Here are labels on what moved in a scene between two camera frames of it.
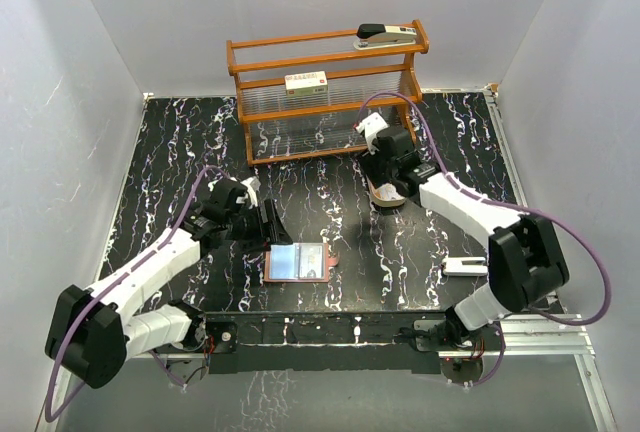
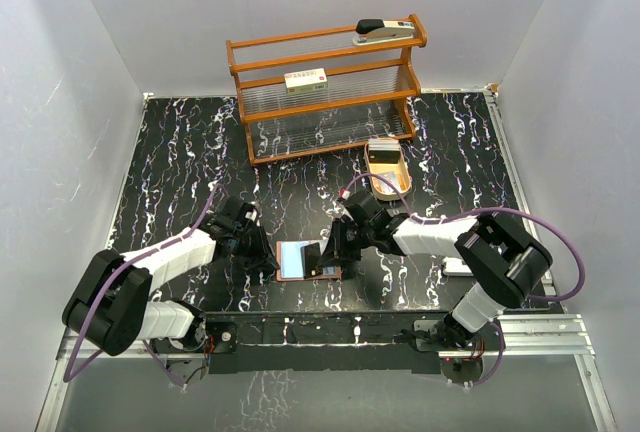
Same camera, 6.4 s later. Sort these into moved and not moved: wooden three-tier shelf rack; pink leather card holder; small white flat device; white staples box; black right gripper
Moved: pink leather card holder; black right gripper
Not moved: small white flat device; wooden three-tier shelf rack; white staples box
